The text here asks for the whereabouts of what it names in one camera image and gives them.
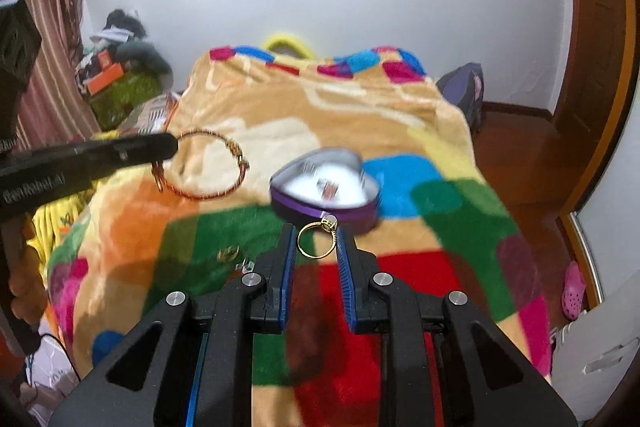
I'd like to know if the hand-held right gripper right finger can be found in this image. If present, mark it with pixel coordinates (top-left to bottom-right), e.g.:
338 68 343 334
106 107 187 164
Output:
336 224 581 427

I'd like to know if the yellow cloth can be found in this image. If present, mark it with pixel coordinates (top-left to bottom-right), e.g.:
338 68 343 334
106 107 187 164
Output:
29 191 97 279

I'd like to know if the dark backpack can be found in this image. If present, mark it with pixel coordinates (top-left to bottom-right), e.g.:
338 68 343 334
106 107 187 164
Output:
435 62 486 134

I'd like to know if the colourful patchwork blanket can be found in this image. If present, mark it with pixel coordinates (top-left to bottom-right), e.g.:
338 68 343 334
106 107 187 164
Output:
46 44 554 427

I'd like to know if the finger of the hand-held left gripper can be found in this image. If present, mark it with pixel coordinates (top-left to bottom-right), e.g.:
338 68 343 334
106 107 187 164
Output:
60 132 180 174

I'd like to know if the person's left hand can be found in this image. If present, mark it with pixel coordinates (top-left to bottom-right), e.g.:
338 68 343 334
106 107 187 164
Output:
7 227 49 328

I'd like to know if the gold ring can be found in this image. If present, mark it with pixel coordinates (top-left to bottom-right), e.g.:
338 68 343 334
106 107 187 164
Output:
297 215 342 261

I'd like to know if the white plastic appliance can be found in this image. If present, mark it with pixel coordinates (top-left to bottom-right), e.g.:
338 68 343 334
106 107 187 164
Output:
549 271 640 427

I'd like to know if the pink clog shoe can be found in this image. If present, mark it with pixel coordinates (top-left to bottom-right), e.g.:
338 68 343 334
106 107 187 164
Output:
560 260 587 321

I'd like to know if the printed pillow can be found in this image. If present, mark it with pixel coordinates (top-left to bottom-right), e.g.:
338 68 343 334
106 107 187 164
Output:
116 91 182 138

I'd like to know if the yellow plastic hoop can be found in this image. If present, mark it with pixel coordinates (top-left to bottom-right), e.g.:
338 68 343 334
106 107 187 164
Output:
262 33 317 60

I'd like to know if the wooden door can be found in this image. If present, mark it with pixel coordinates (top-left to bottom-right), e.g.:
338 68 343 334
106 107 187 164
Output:
549 0 640 220

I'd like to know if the purple heart-shaped box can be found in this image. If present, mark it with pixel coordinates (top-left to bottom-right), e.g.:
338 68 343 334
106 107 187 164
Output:
269 148 382 236

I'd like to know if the white bag with black cable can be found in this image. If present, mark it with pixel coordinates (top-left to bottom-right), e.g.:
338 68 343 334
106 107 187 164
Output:
19 331 85 427

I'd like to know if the red and gold bracelet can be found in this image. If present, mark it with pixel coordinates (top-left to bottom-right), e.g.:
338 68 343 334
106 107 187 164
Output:
151 129 251 200

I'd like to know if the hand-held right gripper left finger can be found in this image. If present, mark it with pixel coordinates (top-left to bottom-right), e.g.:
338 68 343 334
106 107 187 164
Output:
47 223 301 427

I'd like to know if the pile of clothes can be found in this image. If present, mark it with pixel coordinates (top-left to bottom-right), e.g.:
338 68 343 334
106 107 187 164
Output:
75 9 176 132

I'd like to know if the orange box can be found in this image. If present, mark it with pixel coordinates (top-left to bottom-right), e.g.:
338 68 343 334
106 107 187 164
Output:
84 62 127 96

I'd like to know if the striped curtain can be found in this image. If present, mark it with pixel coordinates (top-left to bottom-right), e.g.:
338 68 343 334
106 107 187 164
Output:
0 0 104 154

